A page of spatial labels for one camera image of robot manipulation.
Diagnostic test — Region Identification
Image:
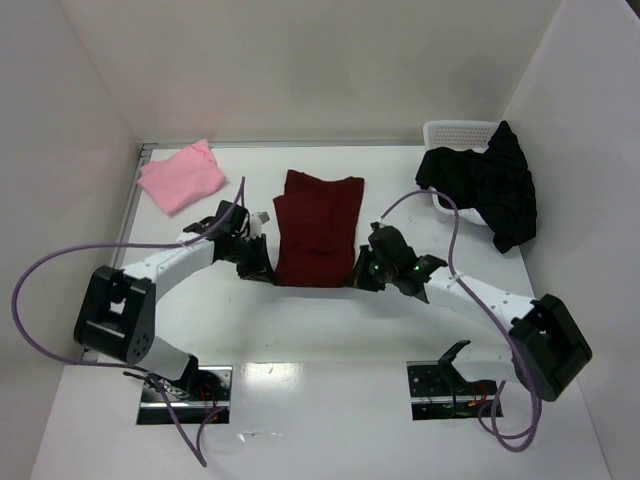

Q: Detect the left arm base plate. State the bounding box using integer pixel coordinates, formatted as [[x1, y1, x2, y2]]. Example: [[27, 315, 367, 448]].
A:
[[136, 365, 233, 426]]

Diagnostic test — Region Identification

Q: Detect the dark red t shirt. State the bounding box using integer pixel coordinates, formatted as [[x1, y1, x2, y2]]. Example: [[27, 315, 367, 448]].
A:
[[273, 170, 364, 288]]

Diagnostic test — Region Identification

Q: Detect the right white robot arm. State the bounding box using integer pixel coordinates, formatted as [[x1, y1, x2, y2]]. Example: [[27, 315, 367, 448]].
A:
[[347, 222, 593, 402]]

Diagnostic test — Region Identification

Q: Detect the pink folded t shirt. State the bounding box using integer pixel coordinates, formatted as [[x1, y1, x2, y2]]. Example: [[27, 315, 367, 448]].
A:
[[137, 139, 226, 216]]

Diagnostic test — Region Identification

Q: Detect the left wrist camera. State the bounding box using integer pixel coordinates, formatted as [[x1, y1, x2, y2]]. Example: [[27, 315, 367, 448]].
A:
[[249, 211, 270, 238]]

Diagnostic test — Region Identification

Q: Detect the white plastic basket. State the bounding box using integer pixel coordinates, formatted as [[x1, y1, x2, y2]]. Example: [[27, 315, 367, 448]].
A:
[[423, 120, 499, 227]]

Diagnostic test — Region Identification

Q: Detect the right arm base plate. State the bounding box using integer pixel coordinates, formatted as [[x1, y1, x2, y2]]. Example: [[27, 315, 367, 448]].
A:
[[406, 362, 498, 421]]

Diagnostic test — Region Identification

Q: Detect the black t shirt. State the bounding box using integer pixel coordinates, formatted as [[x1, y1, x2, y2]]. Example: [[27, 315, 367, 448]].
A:
[[415, 120, 537, 254]]

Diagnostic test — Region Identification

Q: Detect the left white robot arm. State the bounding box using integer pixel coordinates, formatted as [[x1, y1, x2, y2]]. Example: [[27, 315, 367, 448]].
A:
[[73, 201, 277, 399]]

